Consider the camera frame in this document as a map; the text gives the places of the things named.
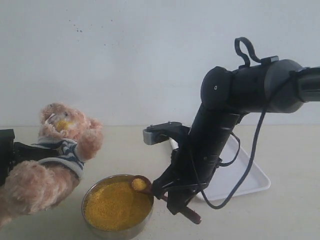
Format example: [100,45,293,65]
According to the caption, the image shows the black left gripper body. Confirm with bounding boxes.
[0,129,15,186]

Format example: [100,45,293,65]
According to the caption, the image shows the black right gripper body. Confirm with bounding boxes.
[162,125,215,193]

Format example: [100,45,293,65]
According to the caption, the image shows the dark wooden spoon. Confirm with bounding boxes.
[129,175,202,225]

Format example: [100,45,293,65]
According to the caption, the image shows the tan teddy bear striped sweater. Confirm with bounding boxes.
[0,102,104,226]

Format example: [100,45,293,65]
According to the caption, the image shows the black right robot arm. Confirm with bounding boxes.
[150,59,320,214]

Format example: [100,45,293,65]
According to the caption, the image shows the white plastic tray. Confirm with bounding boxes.
[204,136,271,201]

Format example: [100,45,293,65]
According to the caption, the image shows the yellow millet grains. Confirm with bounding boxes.
[84,182,152,232]

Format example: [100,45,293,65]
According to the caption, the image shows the steel bowl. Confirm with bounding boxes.
[81,174,154,240]

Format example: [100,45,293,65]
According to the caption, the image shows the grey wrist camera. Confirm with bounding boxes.
[142,121,185,146]

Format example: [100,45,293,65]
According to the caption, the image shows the black cable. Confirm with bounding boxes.
[189,36,311,210]

